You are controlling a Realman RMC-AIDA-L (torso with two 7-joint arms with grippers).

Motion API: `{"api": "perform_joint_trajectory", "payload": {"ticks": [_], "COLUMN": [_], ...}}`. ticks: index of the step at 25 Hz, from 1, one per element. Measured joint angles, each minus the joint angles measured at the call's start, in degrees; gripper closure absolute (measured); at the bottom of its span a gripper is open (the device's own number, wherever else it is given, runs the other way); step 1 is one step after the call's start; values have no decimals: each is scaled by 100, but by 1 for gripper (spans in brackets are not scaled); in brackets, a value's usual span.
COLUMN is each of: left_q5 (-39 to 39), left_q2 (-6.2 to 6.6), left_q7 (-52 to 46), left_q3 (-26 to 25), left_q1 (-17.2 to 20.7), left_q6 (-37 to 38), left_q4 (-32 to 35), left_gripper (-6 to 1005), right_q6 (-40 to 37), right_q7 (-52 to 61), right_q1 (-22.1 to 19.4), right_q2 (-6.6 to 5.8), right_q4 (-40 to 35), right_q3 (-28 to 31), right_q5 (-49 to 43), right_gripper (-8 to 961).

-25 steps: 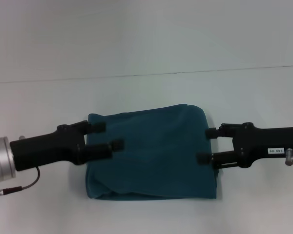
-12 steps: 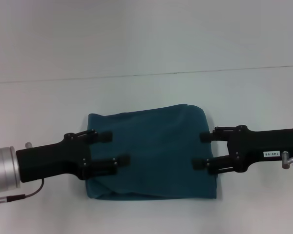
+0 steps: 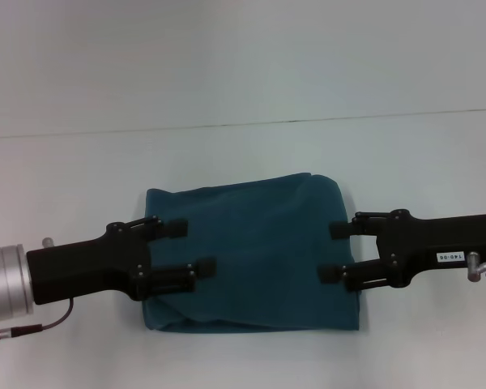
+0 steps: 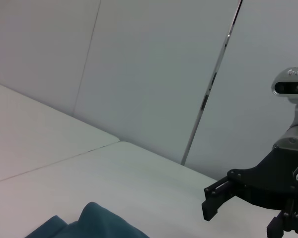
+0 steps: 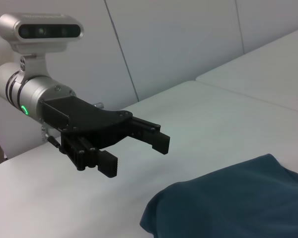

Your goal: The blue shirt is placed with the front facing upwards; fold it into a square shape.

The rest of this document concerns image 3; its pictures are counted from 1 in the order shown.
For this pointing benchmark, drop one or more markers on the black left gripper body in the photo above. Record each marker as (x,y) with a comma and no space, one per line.
(89,263)

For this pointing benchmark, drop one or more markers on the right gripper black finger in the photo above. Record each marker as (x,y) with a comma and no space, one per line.
(356,277)
(348,229)

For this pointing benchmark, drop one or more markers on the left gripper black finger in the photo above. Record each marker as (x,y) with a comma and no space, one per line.
(174,227)
(178,279)

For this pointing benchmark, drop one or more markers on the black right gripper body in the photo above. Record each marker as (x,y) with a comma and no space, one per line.
(429,247)

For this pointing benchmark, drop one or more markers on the teal FREE print t-shirt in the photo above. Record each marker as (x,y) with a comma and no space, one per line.
(259,259)

